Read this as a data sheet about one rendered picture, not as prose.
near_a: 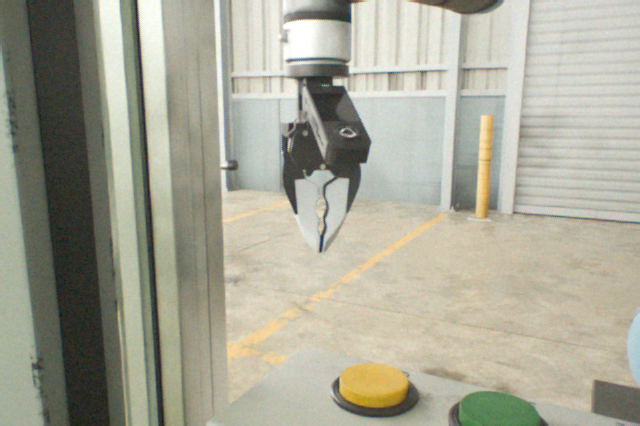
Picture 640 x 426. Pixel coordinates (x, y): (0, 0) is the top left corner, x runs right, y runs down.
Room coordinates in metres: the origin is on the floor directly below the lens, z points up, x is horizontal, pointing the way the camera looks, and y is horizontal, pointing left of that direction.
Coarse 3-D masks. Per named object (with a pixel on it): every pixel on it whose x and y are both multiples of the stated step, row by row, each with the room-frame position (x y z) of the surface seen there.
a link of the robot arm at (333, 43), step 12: (288, 24) 0.60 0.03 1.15; (300, 24) 0.59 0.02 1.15; (312, 24) 0.59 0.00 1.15; (324, 24) 0.59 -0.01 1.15; (336, 24) 0.59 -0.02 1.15; (348, 24) 0.61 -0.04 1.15; (288, 36) 0.61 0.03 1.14; (300, 36) 0.59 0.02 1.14; (312, 36) 0.59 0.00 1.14; (324, 36) 0.59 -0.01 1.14; (336, 36) 0.59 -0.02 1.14; (348, 36) 0.61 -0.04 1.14; (288, 48) 0.61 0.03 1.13; (300, 48) 0.59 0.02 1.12; (312, 48) 0.59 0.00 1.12; (324, 48) 0.59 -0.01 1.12; (336, 48) 0.59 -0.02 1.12; (348, 48) 0.61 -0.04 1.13; (288, 60) 0.61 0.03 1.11; (300, 60) 0.60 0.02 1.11; (312, 60) 0.59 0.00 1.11; (324, 60) 0.59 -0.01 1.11; (336, 60) 0.60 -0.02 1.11; (348, 60) 0.61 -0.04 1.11
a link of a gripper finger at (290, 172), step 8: (288, 152) 0.60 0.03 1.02; (288, 160) 0.59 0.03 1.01; (288, 168) 0.59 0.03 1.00; (296, 168) 0.59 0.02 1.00; (288, 176) 0.59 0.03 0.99; (296, 176) 0.59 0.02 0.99; (288, 184) 0.59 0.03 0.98; (288, 192) 0.59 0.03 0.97; (296, 200) 0.59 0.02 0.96; (296, 208) 0.59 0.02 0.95
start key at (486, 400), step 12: (468, 396) 0.27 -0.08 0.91; (480, 396) 0.27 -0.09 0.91; (492, 396) 0.27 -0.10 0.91; (504, 396) 0.27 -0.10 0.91; (516, 396) 0.27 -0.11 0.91; (468, 408) 0.26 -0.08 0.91; (480, 408) 0.26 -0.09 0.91; (492, 408) 0.26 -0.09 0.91; (504, 408) 0.26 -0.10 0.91; (516, 408) 0.26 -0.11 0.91; (528, 408) 0.26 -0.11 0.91; (468, 420) 0.25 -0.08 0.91; (480, 420) 0.25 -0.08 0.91; (492, 420) 0.25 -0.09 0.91; (504, 420) 0.25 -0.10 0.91; (516, 420) 0.25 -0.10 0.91; (528, 420) 0.25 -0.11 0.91; (540, 420) 0.25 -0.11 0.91
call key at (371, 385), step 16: (352, 368) 0.30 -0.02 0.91; (368, 368) 0.30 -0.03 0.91; (384, 368) 0.30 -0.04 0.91; (352, 384) 0.28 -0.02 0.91; (368, 384) 0.28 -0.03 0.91; (384, 384) 0.28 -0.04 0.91; (400, 384) 0.28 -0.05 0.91; (352, 400) 0.28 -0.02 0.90; (368, 400) 0.27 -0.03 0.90; (384, 400) 0.27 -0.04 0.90; (400, 400) 0.28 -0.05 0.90
